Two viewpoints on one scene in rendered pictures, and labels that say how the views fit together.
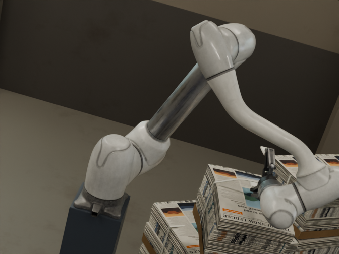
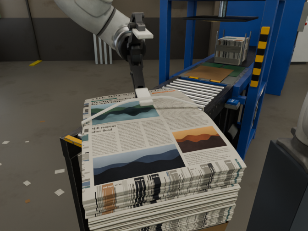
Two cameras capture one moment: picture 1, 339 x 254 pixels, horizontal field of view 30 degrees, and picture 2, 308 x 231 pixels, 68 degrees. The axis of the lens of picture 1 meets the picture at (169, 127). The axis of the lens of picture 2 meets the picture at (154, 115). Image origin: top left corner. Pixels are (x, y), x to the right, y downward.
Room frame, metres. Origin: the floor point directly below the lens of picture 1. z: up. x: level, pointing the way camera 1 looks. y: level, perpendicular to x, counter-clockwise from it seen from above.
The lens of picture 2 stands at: (2.61, -0.38, 1.42)
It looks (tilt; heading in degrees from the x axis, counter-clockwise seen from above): 26 degrees down; 175
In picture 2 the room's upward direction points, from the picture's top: straight up
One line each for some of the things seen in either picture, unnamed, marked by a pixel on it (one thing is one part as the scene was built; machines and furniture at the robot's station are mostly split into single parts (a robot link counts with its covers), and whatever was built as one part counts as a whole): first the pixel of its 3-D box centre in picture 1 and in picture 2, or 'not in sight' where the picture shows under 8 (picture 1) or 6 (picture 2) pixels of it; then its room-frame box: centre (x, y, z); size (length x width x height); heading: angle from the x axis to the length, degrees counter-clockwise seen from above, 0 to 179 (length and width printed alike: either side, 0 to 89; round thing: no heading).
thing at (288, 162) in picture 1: (316, 175); not in sight; (2.69, -0.73, 1.06); 0.37 x 0.29 x 0.01; 32
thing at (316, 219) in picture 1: (305, 194); not in sight; (2.70, -0.72, 0.95); 0.38 x 0.29 x 0.23; 32
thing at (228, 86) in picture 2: not in sight; (201, 121); (1.34, 0.03, 0.74); 1.34 x 0.05 x 0.12; 144
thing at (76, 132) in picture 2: not in sight; (138, 105); (1.04, -0.37, 0.74); 1.34 x 0.05 x 0.12; 144
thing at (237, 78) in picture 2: not in sight; (214, 76); (0.37, 0.43, 0.75); 0.70 x 0.65 x 0.10; 144
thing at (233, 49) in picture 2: not in sight; (231, 49); (-0.09, 0.77, 0.93); 0.38 x 0.30 x 0.26; 144
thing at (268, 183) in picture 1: (271, 193); (129, 43); (1.92, -0.40, 1.32); 0.09 x 0.06 x 0.09; 99
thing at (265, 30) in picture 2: not in sight; (259, 57); (0.92, 0.57, 1.05); 0.05 x 0.05 x 0.45; 54
